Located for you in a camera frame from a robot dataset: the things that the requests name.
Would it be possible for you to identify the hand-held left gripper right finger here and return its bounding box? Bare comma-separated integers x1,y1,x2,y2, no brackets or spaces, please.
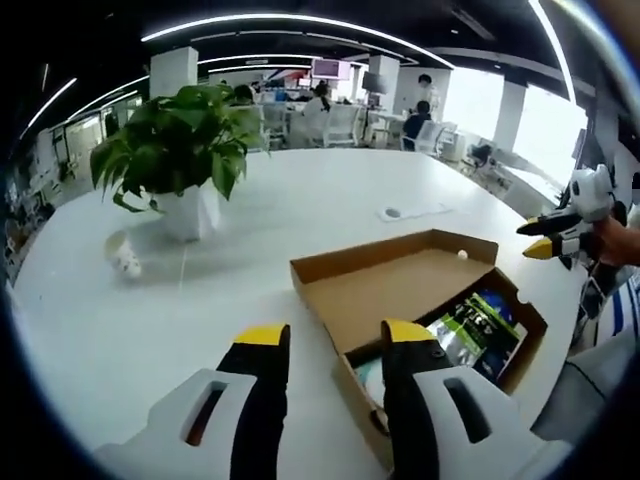
380,318,557,480

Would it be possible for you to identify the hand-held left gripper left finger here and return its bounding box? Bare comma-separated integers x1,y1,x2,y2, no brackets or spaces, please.
94,323,293,480

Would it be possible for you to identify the brown cardboard shoe box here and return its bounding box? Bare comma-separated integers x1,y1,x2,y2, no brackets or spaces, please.
289,228,549,474

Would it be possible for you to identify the person's right hand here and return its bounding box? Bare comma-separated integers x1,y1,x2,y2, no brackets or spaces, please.
592,217,640,267

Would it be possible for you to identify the blue white partition board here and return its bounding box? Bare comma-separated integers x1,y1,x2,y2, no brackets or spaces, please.
579,274,640,346

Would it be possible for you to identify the green black pouch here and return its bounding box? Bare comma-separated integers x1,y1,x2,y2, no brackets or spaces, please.
424,292,522,371

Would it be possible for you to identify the white office chair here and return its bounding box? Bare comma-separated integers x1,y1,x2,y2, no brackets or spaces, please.
417,121,447,157
324,103,367,149

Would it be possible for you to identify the white paper cup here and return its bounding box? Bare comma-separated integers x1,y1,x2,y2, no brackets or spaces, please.
103,234,143,279

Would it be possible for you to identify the white square pillar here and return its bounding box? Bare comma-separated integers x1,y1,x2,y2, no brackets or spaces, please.
149,47,199,101
368,54,401,114

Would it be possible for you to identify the dark monitor screen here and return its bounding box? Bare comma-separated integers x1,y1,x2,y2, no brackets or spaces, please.
362,71,390,95

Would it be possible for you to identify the large hanging monitor screen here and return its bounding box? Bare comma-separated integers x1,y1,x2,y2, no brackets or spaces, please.
310,58,351,81

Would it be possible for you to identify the green potted plant white pot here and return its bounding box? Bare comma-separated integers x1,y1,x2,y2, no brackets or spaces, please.
89,83,267,242

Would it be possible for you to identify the long curved ceiling light strip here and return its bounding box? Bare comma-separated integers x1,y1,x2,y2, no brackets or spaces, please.
140,13,454,69

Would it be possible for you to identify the white table cable cover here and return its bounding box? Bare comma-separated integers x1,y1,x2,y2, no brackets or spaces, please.
377,202,474,222

